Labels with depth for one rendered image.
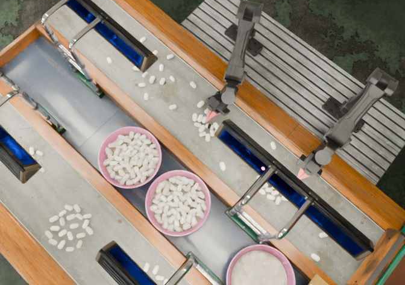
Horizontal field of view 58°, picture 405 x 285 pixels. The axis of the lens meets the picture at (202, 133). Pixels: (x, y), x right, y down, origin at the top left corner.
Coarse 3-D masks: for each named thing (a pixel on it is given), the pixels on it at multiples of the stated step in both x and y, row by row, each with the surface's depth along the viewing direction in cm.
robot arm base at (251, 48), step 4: (232, 24) 184; (228, 28) 183; (232, 28) 183; (236, 28) 183; (224, 32) 182; (228, 32) 182; (232, 32) 183; (228, 36) 182; (232, 36) 182; (236, 36) 182; (248, 40) 178; (252, 40) 181; (248, 44) 181; (252, 44) 181; (256, 44) 181; (248, 48) 181; (252, 48) 180; (256, 48) 180; (260, 48) 180; (252, 52) 179; (256, 52) 179
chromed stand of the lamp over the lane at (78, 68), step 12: (60, 0) 136; (48, 12) 133; (96, 24) 133; (84, 36) 132; (60, 48) 150; (72, 48) 131; (72, 60) 158; (72, 72) 174; (84, 72) 149; (96, 84) 163
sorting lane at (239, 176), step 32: (96, 0) 179; (64, 32) 174; (128, 32) 175; (96, 64) 169; (128, 64) 170; (160, 96) 165; (192, 96) 166; (192, 128) 161; (256, 128) 162; (224, 160) 157; (288, 160) 158; (320, 192) 154; (320, 256) 147
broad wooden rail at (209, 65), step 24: (120, 0) 177; (144, 0) 177; (144, 24) 175; (168, 24) 173; (192, 48) 170; (216, 72) 167; (240, 96) 163; (264, 96) 164; (264, 120) 161; (288, 120) 161; (288, 144) 159; (312, 144) 158; (336, 168) 155; (360, 192) 152; (384, 216) 149
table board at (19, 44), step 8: (24, 32) 174; (32, 32) 175; (16, 40) 172; (24, 40) 175; (32, 40) 179; (8, 48) 171; (16, 48) 174; (24, 48) 178; (0, 56) 170; (8, 56) 174; (0, 64) 173
